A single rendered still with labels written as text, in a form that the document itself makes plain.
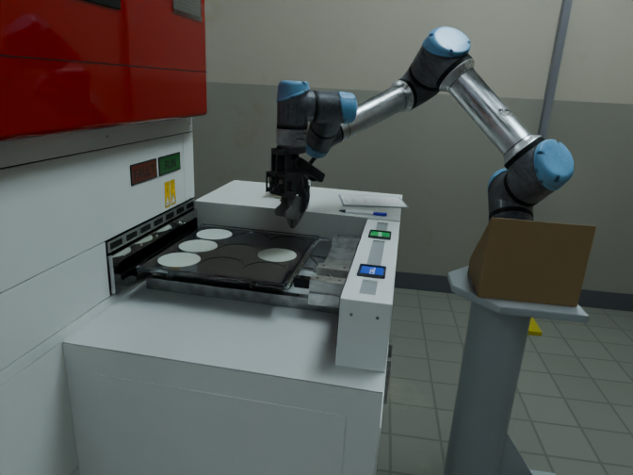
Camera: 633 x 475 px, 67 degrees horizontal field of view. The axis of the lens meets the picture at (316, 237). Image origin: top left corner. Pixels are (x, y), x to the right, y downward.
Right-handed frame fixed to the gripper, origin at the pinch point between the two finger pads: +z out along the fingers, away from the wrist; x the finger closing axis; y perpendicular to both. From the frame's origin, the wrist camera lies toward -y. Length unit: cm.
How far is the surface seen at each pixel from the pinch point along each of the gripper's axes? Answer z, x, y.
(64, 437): 36, -6, 59
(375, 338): 8.6, 41.3, 21.0
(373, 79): -39, -97, -168
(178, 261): 7.4, -12.0, 27.4
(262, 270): 7.4, 5.2, 15.9
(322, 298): 10.2, 21.3, 12.5
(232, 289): 12.6, 0.3, 20.9
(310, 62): -47, -130, -146
